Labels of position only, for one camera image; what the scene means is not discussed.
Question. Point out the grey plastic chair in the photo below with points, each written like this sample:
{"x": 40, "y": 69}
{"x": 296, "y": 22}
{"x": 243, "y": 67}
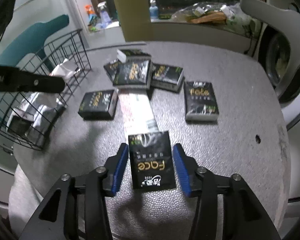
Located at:
{"x": 290, "y": 30}

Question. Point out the silver foil wipes packet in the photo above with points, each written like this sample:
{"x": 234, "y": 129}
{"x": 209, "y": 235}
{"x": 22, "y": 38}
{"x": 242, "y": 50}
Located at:
{"x": 65, "y": 70}
{"x": 43, "y": 117}
{"x": 16, "y": 125}

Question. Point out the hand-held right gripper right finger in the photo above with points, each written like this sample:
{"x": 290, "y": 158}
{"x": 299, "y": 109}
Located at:
{"x": 181, "y": 172}

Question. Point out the black pocket tissue packet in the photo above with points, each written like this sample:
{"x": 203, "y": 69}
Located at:
{"x": 152, "y": 162}

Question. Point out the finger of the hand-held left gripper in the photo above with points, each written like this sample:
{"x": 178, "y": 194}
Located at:
{"x": 45, "y": 82}

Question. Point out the clear bag of vegetables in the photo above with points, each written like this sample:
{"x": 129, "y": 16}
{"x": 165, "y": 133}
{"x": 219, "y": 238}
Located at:
{"x": 187, "y": 11}

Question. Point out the pale refrigerator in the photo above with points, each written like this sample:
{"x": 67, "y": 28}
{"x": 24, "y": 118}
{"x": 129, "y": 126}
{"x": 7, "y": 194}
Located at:
{"x": 35, "y": 12}

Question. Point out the brown paper bag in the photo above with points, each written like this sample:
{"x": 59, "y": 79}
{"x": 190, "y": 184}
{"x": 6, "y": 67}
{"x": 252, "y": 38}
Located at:
{"x": 210, "y": 18}

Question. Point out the white washing machine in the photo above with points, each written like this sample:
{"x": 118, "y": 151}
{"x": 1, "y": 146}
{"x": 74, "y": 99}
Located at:
{"x": 275, "y": 60}

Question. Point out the dark round tin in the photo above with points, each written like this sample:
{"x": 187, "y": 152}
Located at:
{"x": 164, "y": 16}

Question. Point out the long white red-striped packet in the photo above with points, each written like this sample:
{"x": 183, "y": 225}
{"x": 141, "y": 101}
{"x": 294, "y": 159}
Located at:
{"x": 136, "y": 110}

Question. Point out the small blue bottle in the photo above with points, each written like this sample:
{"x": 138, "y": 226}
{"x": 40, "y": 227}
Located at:
{"x": 153, "y": 8}

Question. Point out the white green plastic bag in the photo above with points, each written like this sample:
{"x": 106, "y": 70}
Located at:
{"x": 242, "y": 22}

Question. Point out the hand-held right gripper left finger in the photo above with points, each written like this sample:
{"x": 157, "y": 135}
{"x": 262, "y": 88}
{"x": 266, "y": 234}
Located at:
{"x": 120, "y": 170}

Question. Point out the clear spray bottle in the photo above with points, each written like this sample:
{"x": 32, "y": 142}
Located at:
{"x": 103, "y": 12}

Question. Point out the orange spray bottle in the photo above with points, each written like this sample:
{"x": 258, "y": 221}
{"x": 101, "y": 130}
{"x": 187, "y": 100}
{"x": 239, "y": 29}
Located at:
{"x": 90, "y": 10}

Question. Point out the teal plastic chair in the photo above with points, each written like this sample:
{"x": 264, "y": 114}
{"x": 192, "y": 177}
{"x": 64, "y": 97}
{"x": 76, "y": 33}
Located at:
{"x": 40, "y": 30}

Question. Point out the pile of black tissue packs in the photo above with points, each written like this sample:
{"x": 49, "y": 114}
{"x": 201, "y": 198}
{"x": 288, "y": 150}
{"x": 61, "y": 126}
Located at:
{"x": 132, "y": 73}

